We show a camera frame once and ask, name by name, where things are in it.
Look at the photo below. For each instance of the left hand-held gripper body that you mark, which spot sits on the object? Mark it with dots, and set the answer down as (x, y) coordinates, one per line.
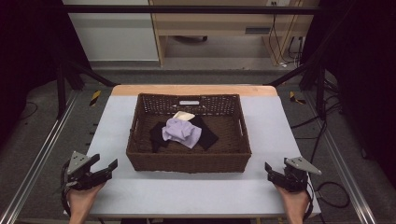
(77, 161)

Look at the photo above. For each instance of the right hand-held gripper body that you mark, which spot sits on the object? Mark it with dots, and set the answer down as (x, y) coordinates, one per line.
(295, 179)

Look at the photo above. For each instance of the person's right hand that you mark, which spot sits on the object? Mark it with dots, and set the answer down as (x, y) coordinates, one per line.
(295, 200)

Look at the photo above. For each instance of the person's left hand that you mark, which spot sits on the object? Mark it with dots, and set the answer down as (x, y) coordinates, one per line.
(81, 197)

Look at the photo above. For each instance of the black cloth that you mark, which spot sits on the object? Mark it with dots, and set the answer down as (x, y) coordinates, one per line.
(207, 135)
(157, 135)

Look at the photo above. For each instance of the yellow black floor tape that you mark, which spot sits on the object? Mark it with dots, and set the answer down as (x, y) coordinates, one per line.
(95, 97)
(294, 98)

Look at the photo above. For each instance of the black metal stand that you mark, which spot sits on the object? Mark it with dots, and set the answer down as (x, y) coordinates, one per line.
(61, 93)
(320, 90)

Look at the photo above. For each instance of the brown woven basket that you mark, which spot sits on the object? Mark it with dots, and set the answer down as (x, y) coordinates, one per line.
(186, 161)

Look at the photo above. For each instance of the lavender cloth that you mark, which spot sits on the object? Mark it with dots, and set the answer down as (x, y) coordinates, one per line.
(183, 132)

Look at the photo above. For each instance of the cream cloth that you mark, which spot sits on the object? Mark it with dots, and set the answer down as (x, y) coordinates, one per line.
(184, 116)

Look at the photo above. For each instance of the black curtain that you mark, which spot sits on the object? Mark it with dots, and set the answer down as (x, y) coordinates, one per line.
(367, 77)
(25, 56)

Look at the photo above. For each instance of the white cabinet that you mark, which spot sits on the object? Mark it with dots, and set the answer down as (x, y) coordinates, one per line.
(115, 34)

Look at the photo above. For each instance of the aluminium rail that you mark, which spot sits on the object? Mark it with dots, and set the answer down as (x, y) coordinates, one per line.
(345, 174)
(37, 155)

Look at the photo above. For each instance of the black horizontal frame bar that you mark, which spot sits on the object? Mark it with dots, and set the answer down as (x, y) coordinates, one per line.
(186, 9)

